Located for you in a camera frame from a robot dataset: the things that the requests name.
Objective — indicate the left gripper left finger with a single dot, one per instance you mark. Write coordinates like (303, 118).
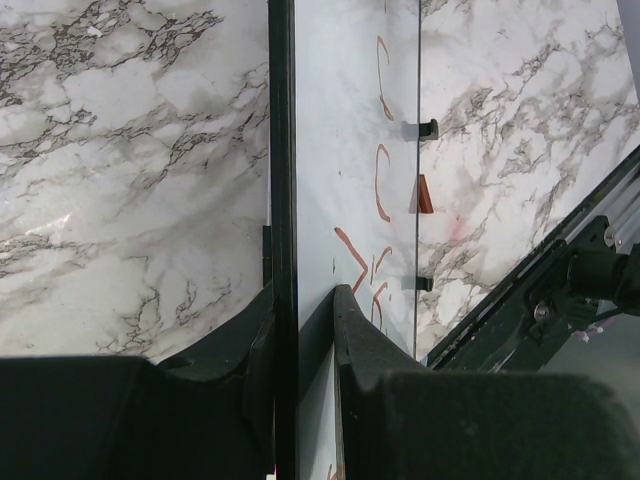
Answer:
(203, 413)

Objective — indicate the brown marker cap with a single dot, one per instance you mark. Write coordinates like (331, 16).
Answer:
(420, 201)

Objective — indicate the black framed whiteboard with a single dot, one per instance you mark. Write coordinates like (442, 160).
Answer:
(345, 193)

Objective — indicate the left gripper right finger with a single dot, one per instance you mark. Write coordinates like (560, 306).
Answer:
(400, 420)

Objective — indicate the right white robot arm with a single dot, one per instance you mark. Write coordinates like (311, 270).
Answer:
(588, 282)

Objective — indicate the black mounting rail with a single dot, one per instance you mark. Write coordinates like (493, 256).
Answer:
(494, 337)

